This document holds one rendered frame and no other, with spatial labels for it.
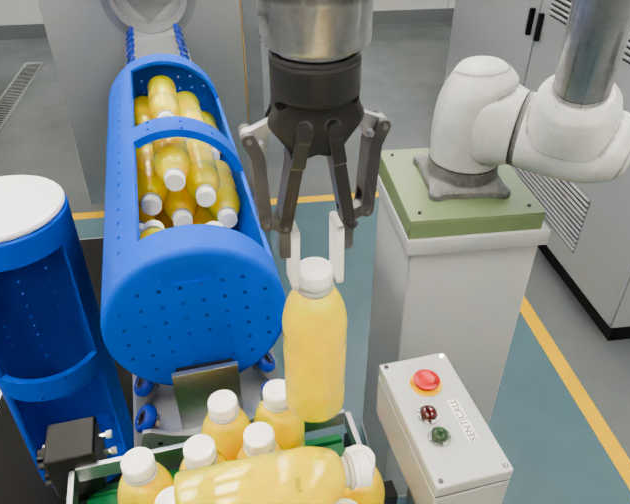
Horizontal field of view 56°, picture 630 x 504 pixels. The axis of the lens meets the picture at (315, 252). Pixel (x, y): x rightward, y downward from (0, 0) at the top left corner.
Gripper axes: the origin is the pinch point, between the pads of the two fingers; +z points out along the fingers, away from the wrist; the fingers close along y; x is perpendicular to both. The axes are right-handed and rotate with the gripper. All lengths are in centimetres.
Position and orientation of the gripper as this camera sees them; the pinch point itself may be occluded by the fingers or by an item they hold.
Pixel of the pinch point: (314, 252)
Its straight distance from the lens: 59.9
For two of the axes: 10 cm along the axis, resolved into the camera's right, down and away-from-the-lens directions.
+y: -9.7, 1.5, -2.0
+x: 2.5, 5.8, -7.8
